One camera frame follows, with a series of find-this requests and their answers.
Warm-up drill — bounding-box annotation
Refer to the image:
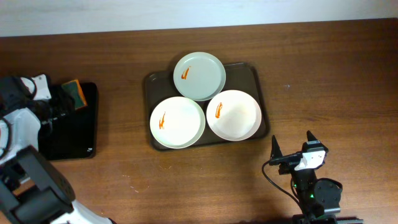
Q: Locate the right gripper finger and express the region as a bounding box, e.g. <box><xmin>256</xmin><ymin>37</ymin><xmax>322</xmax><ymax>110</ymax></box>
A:
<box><xmin>269</xmin><ymin>135</ymin><xmax>283</xmax><ymax>166</ymax></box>
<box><xmin>306</xmin><ymin>131</ymin><xmax>319</xmax><ymax>142</ymax></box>

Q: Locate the green orange sponge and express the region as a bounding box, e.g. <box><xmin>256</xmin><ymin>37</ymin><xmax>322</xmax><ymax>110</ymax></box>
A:
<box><xmin>61</xmin><ymin>80</ymin><xmax>87</xmax><ymax>110</ymax></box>

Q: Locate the white plate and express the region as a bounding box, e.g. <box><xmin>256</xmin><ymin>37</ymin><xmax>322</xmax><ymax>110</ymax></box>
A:
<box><xmin>149</xmin><ymin>96</ymin><xmax>206</xmax><ymax>149</ymax></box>
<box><xmin>206</xmin><ymin>90</ymin><xmax>262</xmax><ymax>141</ymax></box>

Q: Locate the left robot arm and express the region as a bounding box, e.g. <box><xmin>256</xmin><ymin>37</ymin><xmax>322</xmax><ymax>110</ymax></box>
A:
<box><xmin>1</xmin><ymin>74</ymin><xmax>113</xmax><ymax>224</ymax></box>

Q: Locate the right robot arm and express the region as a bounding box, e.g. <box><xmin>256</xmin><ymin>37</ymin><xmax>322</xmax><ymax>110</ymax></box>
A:
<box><xmin>262</xmin><ymin>131</ymin><xmax>364</xmax><ymax>224</ymax></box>

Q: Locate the black rectangular tray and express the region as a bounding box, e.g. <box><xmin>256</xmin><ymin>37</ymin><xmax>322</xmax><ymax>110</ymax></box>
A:
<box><xmin>39</xmin><ymin>82</ymin><xmax>99</xmax><ymax>161</ymax></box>

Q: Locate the dark brown serving tray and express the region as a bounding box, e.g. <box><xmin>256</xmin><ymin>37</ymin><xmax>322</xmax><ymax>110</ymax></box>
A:
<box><xmin>143</xmin><ymin>62</ymin><xmax>271</xmax><ymax>148</ymax></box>

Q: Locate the pale green plate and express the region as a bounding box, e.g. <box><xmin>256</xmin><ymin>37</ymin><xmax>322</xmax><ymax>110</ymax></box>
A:
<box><xmin>173</xmin><ymin>52</ymin><xmax>226</xmax><ymax>101</ymax></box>

